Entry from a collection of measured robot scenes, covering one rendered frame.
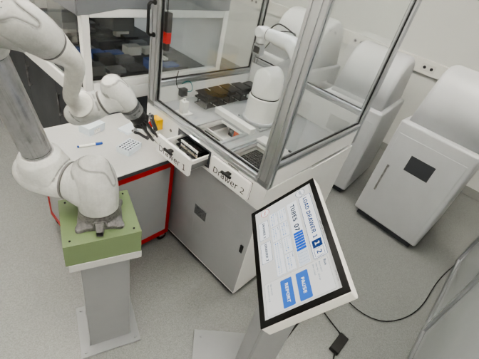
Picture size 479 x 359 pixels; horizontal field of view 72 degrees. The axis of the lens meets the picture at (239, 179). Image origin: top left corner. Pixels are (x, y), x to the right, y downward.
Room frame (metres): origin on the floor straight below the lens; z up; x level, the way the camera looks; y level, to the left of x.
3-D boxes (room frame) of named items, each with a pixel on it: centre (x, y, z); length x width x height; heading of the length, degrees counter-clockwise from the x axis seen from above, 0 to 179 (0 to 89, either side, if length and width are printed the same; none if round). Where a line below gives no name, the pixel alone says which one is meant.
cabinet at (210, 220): (1.97, -0.01, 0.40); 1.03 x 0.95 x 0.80; 55
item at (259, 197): (1.97, 0.00, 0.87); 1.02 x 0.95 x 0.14; 55
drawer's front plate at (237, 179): (1.42, 0.05, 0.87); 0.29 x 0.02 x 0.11; 55
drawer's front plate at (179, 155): (1.49, 0.39, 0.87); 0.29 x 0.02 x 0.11; 55
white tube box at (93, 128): (1.69, 0.96, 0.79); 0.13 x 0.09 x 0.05; 163
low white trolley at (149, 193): (1.59, 0.82, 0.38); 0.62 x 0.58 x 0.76; 55
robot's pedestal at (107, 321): (0.93, 0.52, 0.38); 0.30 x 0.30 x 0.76; 35
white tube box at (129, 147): (1.59, 0.68, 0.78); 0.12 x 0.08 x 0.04; 167
